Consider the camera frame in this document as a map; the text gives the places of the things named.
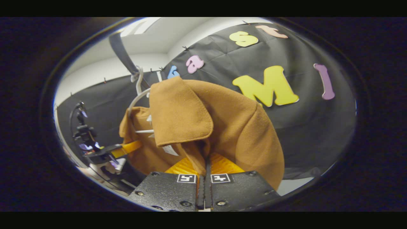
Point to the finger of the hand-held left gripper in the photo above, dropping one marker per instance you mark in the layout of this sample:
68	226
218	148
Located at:
127	148

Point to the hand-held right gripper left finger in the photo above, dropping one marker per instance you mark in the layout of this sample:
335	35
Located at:
168	190

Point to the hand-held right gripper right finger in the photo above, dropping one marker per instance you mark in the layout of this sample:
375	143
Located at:
241	190

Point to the white clothes hanger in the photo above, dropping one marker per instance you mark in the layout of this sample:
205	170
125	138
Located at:
138	86

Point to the brown shirt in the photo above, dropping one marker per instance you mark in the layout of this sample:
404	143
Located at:
229	127

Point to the black clothes rack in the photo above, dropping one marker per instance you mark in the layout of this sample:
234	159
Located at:
124	54

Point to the black backdrop cloth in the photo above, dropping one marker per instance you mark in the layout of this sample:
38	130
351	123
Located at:
305	127

